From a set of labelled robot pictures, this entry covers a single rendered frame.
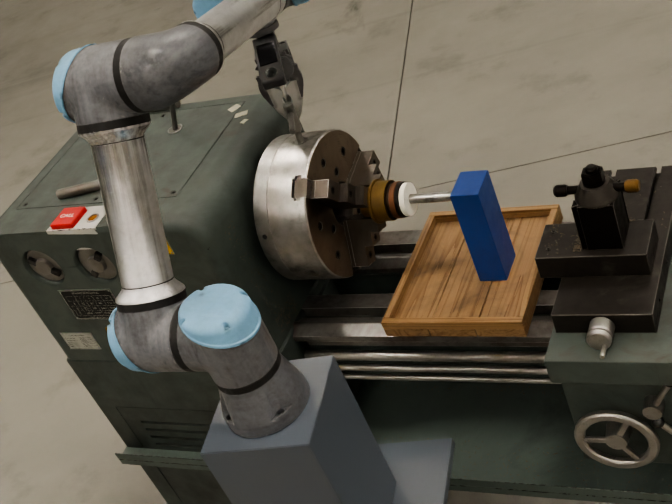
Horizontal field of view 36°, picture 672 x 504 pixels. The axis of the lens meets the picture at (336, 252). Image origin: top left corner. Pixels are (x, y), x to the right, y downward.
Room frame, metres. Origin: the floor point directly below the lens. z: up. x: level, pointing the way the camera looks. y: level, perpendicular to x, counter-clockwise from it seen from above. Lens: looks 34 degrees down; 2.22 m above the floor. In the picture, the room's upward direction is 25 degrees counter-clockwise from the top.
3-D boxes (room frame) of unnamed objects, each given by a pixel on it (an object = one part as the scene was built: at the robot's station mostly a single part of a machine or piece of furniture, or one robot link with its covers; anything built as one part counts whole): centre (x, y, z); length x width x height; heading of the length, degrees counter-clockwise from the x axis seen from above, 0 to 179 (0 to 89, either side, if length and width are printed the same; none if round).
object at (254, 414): (1.33, 0.21, 1.15); 0.15 x 0.15 x 0.10
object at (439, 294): (1.70, -0.25, 0.89); 0.36 x 0.30 x 0.04; 144
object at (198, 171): (2.09, 0.32, 1.06); 0.59 x 0.48 x 0.39; 54
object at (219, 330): (1.33, 0.22, 1.27); 0.13 x 0.12 x 0.14; 56
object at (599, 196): (1.45, -0.46, 1.14); 0.08 x 0.08 x 0.03
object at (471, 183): (1.67, -0.29, 1.00); 0.08 x 0.06 x 0.23; 144
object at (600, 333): (1.30, -0.36, 0.95); 0.07 x 0.04 x 0.04; 144
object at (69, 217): (1.95, 0.48, 1.26); 0.06 x 0.06 x 0.02; 54
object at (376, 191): (1.79, -0.14, 1.08); 0.09 x 0.09 x 0.09; 54
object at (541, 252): (1.47, -0.44, 1.00); 0.20 x 0.10 x 0.05; 54
